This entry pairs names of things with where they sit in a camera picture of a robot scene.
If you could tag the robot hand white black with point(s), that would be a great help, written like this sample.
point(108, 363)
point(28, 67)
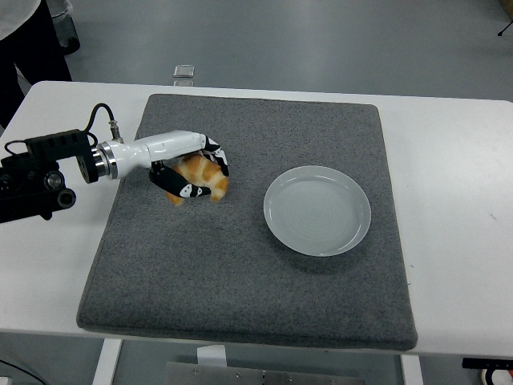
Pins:
point(160, 146)

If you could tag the croissant bread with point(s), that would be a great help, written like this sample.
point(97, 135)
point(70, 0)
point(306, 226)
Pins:
point(216, 186)

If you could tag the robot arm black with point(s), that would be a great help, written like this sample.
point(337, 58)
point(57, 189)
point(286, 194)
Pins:
point(32, 180)

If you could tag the grey round plate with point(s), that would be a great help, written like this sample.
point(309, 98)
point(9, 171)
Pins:
point(316, 212)

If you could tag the grey metal plate with screws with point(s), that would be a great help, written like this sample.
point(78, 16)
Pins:
point(240, 375)

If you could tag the small clear floor box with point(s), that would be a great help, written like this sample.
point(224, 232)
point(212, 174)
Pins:
point(184, 71)

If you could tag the grey felt mat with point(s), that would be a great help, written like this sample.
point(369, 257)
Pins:
point(240, 288)

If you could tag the white tag under table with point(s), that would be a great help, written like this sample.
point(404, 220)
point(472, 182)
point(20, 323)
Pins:
point(211, 355)

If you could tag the white table leg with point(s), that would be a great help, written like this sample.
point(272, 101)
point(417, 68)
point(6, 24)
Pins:
point(107, 361)
point(412, 373)

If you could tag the black tripod leg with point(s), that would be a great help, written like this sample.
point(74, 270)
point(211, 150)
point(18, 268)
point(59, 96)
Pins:
point(506, 27)

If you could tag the black bar under table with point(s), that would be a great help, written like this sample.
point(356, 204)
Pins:
point(487, 363)

